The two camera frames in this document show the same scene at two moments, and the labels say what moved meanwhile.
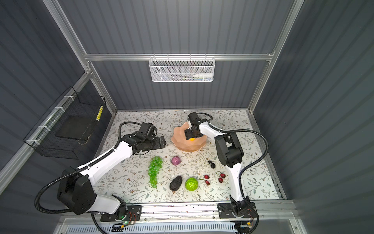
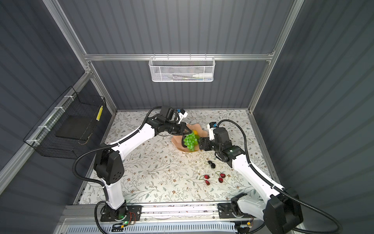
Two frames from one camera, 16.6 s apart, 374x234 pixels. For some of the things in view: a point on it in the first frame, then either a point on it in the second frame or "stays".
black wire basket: [68, 124] stays
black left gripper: [158, 145] to [181, 130]
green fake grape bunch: [155, 163] to [191, 140]
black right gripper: [188, 134] to [204, 141]
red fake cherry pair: [223, 175] stays
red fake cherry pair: [206, 177] stays
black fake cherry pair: [213, 165] stays
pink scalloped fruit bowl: [179, 140] stays
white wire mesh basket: [181, 69] stays
